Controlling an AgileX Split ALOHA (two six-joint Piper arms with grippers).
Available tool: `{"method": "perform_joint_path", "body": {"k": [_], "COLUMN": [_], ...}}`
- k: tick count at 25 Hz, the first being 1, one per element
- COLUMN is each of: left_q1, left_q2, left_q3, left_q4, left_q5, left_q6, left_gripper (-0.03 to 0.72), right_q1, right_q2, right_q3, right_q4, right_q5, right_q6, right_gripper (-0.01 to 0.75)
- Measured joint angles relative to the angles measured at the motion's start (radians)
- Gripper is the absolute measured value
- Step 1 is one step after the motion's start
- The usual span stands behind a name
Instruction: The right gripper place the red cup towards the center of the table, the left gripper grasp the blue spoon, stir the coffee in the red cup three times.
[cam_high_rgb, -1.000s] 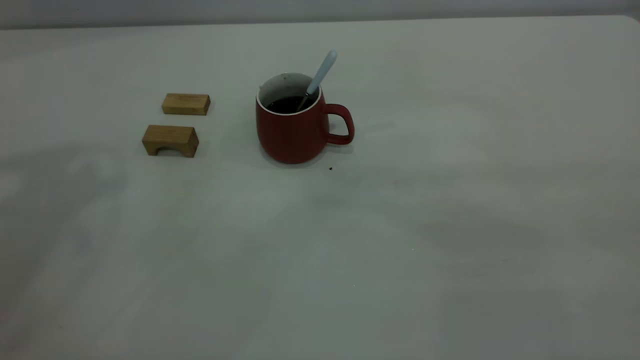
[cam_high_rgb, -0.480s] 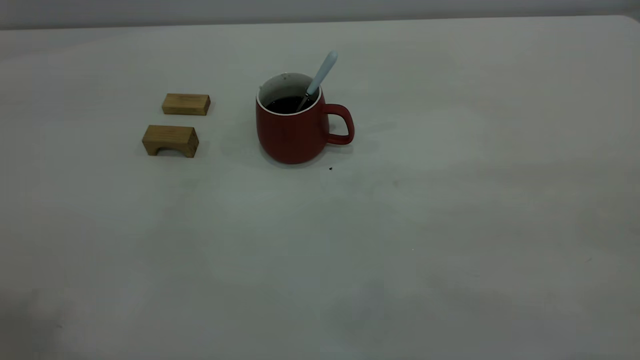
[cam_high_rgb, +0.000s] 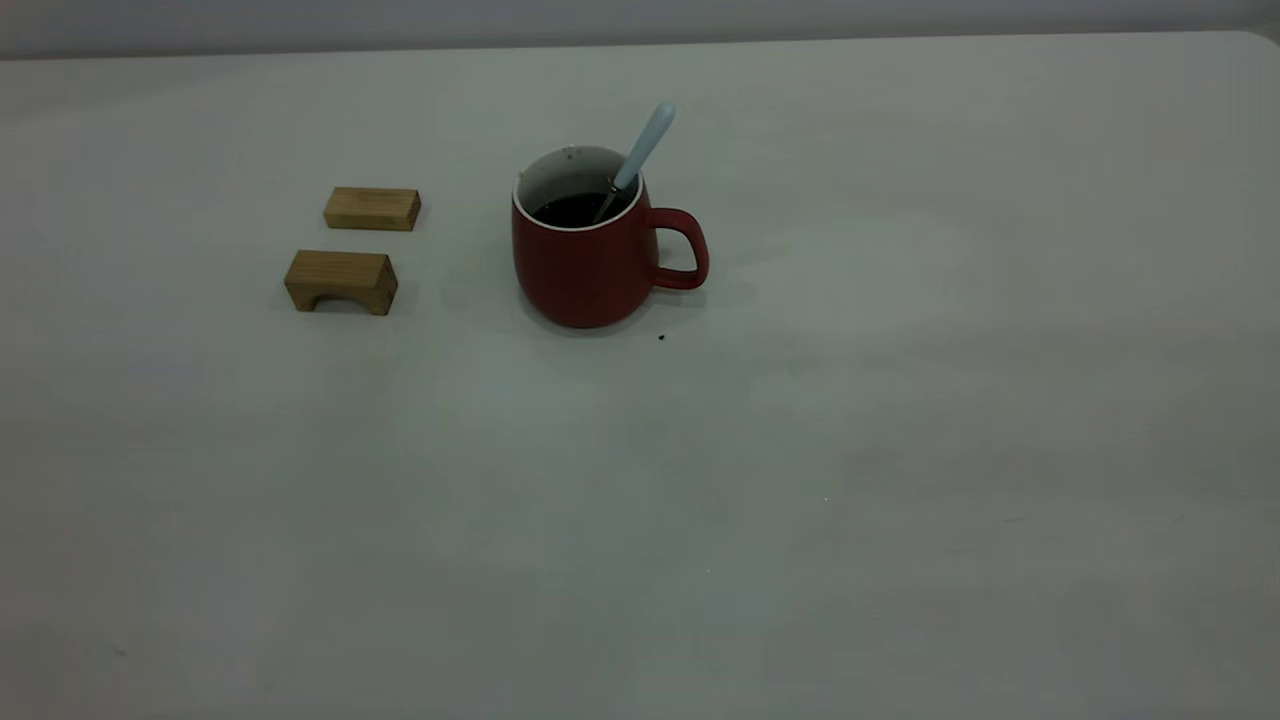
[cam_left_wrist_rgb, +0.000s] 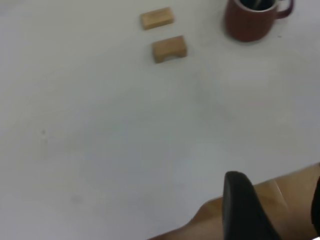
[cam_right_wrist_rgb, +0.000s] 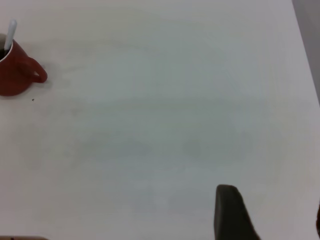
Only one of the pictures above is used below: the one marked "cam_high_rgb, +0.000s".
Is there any flat rectangular wooden block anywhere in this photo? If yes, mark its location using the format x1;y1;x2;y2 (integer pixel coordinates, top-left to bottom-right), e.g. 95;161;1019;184
323;186;422;232

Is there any red ceramic mug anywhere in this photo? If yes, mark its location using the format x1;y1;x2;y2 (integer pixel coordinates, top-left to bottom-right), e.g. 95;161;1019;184
511;145;710;330

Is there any metal spoon with pale handle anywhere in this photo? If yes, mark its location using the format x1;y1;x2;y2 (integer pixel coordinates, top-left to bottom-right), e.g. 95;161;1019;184
594;100;677;224

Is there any arched wooden block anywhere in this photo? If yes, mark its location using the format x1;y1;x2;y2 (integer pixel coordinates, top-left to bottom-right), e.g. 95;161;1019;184
283;249;399;316

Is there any dark coffee liquid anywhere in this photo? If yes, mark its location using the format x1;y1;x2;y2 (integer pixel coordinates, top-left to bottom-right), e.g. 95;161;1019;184
533;192;631;228

